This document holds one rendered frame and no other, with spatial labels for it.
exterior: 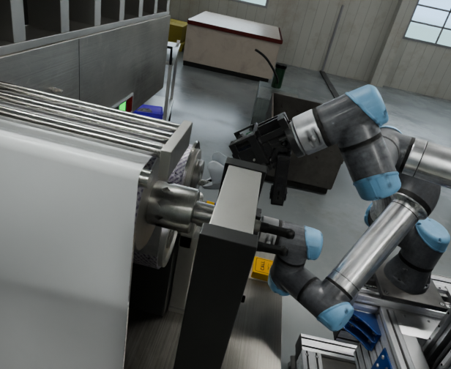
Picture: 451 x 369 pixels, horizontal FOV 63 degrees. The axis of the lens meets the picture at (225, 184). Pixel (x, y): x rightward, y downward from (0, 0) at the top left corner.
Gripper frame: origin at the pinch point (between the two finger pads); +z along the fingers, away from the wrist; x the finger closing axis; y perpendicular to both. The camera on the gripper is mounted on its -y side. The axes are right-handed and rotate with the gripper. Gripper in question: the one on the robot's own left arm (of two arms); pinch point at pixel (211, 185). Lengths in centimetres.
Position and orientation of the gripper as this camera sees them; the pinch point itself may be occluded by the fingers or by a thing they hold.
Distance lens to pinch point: 75.9
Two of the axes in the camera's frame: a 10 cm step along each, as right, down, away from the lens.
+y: -4.8, -8.1, -3.5
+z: -8.7, 3.6, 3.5
